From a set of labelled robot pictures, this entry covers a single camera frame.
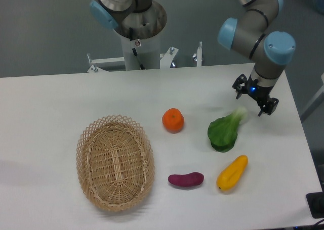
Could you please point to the green bok choy vegetable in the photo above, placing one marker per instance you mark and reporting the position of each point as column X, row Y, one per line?
column 223, row 132

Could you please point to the purple sweet potato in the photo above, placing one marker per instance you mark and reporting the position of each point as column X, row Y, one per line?
column 186, row 180

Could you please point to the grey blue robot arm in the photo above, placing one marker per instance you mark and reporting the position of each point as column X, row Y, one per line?
column 269, row 52

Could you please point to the yellow papaya fruit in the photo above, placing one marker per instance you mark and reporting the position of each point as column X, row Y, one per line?
column 231, row 175

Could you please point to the orange tangerine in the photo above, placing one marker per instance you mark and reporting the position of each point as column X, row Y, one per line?
column 173, row 120

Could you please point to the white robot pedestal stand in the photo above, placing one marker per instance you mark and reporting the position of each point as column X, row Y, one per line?
column 140, row 35

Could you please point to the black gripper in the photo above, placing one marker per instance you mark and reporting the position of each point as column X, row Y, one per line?
column 259, row 89

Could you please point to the black device at table edge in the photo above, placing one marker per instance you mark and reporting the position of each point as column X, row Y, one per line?
column 315, row 203

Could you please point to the woven wicker basket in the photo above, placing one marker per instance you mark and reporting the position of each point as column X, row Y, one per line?
column 115, row 163

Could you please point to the white table leg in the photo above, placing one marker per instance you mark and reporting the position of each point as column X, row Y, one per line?
column 313, row 103

